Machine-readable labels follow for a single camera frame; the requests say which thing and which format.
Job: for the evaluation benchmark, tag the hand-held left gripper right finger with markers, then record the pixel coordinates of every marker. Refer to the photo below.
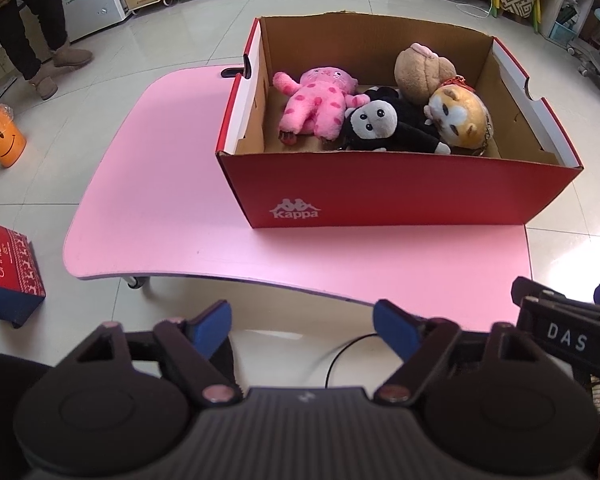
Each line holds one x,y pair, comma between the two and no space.
394,330

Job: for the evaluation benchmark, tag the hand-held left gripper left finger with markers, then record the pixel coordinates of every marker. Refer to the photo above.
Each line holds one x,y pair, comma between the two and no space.
212,324

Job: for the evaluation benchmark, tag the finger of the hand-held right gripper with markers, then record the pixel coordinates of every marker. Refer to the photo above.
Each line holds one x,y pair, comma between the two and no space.
540,291

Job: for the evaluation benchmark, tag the red cardboard shoe box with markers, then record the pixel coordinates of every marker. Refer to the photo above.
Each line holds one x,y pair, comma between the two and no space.
380,190

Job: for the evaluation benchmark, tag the pink low table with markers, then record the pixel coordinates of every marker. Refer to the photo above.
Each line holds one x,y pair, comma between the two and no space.
170,200

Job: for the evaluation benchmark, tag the yellow cat plush toy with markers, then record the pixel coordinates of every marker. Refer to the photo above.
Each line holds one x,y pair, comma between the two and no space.
460,115

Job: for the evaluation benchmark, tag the black monkey plush toy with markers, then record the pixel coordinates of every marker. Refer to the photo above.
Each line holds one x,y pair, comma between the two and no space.
410,130

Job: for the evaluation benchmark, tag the red and blue gift box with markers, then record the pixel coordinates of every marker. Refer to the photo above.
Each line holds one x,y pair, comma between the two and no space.
10,260

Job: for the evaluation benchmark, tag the pink spotted plush toy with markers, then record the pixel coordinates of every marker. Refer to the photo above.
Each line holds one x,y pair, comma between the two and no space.
320,105

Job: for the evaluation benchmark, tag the office chair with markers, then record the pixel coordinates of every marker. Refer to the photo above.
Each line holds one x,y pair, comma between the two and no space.
597,55

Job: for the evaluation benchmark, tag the brown plush toy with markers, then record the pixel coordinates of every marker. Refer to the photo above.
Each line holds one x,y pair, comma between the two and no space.
420,75

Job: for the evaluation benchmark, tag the light blue basket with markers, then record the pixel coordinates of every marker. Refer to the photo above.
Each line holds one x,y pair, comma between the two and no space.
562,34

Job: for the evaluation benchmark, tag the orange smiley bucket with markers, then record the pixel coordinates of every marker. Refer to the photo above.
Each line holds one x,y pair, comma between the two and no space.
2,142

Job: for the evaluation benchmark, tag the patterned box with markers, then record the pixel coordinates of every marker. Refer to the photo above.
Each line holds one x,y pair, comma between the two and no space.
516,0

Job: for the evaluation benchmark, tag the white cabinet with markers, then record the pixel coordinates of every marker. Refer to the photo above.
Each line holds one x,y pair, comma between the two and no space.
95,0

